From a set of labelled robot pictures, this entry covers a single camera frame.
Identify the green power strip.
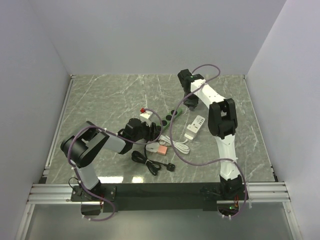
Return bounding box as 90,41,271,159
156,107,183,132

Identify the white USB power strip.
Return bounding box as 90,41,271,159
184,115,206,141

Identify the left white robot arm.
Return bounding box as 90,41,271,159
60,118,163,201

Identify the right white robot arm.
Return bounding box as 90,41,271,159
177,69,242,200

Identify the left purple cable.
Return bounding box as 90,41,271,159
67,108,163,222

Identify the white coiled cable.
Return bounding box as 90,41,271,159
157,134,191,155

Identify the white square charger plug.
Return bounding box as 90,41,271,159
145,142,160,153

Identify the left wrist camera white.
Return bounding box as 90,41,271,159
139,108,153,126

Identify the pink square adapter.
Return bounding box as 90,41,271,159
157,145,168,156

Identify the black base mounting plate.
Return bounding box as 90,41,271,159
70,182,248,213

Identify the black power cord with plug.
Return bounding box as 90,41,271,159
130,144,176,176

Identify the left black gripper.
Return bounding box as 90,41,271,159
132,120,161,143

